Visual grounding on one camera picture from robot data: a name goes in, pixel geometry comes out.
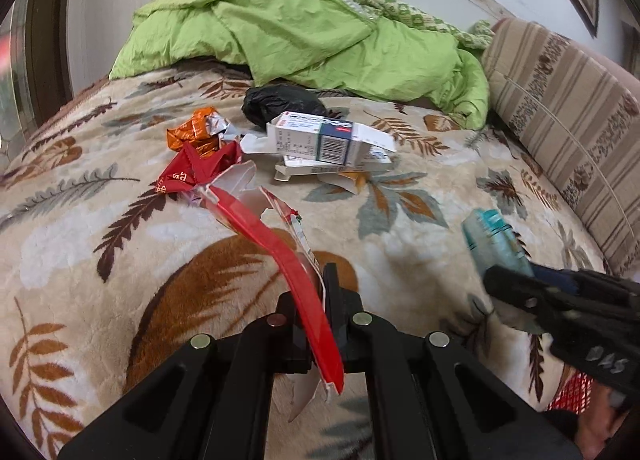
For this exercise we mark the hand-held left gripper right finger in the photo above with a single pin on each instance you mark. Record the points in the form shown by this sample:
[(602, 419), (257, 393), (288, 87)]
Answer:
[(346, 335)]

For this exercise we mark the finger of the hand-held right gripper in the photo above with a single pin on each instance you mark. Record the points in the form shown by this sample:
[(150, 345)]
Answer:
[(515, 292), (555, 277)]

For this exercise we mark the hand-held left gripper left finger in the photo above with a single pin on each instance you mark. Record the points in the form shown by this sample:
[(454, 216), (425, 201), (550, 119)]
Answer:
[(292, 340)]

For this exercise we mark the teal packet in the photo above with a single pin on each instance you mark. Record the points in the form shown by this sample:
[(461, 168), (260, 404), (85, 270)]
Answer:
[(490, 240)]

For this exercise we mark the red mesh basket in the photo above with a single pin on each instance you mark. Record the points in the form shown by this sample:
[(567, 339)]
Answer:
[(570, 392)]

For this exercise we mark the red carton box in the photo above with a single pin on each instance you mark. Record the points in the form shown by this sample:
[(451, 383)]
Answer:
[(260, 225)]

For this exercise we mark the red snack wrapper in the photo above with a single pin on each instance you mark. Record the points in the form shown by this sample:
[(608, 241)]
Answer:
[(200, 165)]

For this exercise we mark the white blue medicine box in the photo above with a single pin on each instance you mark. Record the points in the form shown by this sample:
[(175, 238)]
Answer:
[(310, 140)]

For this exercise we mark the person's right hand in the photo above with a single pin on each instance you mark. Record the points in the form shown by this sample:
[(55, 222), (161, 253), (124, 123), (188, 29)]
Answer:
[(597, 425)]

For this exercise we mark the torn white paper scrap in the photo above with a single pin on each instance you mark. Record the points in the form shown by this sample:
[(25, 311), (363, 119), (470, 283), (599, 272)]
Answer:
[(350, 184)]

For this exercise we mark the striped beige cushion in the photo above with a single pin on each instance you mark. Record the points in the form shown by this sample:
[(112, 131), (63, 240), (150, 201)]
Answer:
[(565, 115)]

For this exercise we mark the flat white box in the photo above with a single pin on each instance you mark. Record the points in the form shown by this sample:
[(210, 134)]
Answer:
[(325, 169)]

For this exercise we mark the crumpled silver wrapper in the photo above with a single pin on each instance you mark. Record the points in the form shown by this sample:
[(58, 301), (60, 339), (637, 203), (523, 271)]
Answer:
[(227, 126)]

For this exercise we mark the orange foil wrapper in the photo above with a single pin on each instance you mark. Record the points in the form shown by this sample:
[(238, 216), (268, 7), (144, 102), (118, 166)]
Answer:
[(192, 133)]

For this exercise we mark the black plastic bag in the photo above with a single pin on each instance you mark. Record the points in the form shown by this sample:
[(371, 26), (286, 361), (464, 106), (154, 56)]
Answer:
[(270, 103)]

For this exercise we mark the green quilt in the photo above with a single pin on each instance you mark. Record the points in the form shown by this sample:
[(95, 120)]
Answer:
[(300, 25)]

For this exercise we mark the stained glass window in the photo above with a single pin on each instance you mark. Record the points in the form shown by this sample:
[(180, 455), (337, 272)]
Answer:
[(12, 90)]

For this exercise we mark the brown wooden window frame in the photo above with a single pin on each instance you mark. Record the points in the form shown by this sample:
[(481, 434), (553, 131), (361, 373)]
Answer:
[(50, 40)]

